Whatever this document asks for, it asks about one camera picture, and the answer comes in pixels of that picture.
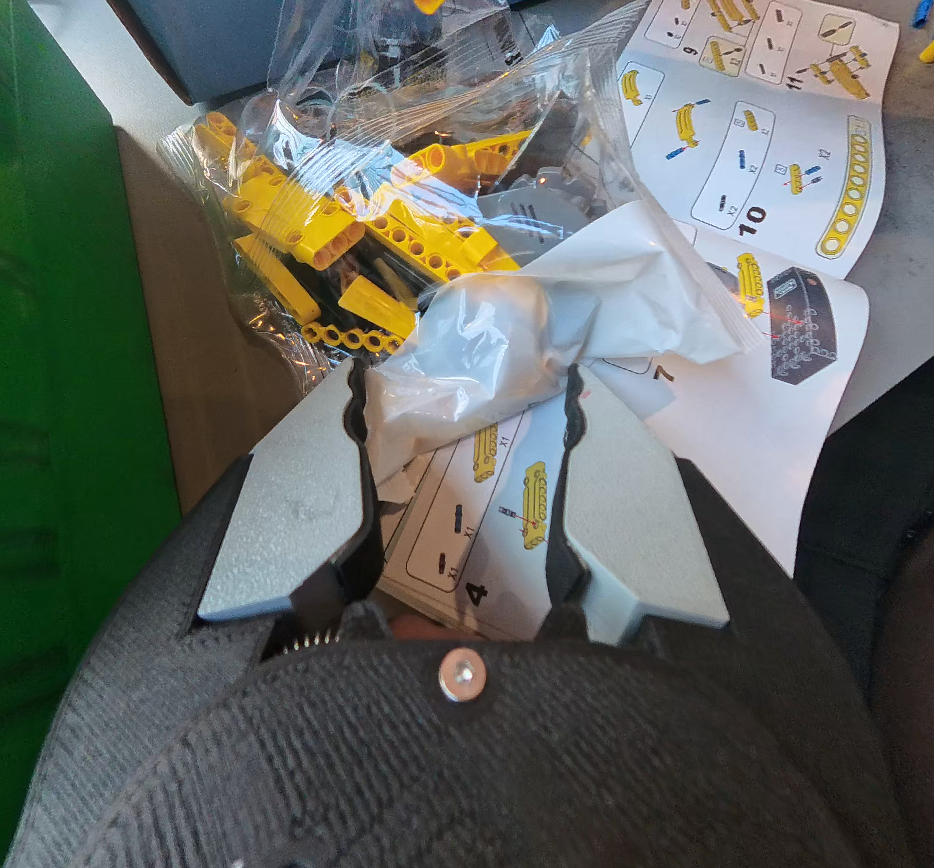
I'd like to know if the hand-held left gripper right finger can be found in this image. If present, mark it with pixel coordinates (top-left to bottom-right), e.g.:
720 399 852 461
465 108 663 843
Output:
543 363 731 648

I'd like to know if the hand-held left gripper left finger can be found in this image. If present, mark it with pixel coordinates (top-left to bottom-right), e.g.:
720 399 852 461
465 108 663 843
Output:
197 359 385 626

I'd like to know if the clear bag of yellow bricks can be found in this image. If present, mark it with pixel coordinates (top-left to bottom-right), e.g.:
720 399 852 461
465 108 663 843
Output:
157 0 763 504

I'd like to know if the green plastic bin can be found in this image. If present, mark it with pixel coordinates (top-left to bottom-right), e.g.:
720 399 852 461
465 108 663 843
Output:
0 0 183 833

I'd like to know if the white instruction booklet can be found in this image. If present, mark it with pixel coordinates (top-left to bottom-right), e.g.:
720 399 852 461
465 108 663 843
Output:
376 0 900 646

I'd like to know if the blue cardboard kit box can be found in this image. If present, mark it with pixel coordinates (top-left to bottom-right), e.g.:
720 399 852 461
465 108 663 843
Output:
66 0 723 106

